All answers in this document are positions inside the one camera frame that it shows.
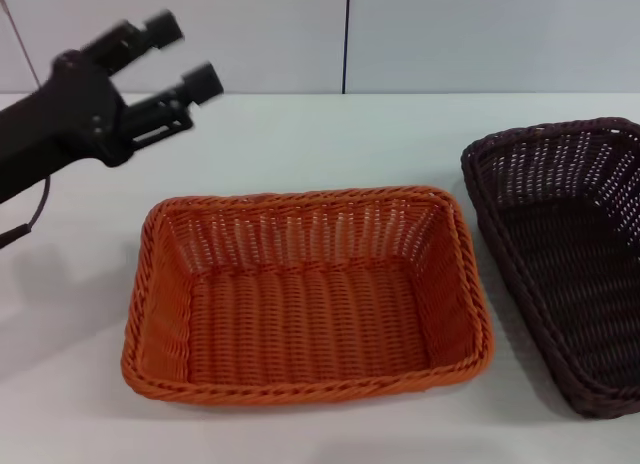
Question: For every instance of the dark brown woven plastic basket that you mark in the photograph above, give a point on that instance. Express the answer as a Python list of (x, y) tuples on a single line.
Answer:
[(565, 254)]

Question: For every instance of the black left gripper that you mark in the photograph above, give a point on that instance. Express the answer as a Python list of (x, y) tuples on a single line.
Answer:
[(65, 114)]

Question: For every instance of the orange woven plastic basket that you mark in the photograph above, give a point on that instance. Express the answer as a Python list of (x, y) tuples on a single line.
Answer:
[(310, 309)]

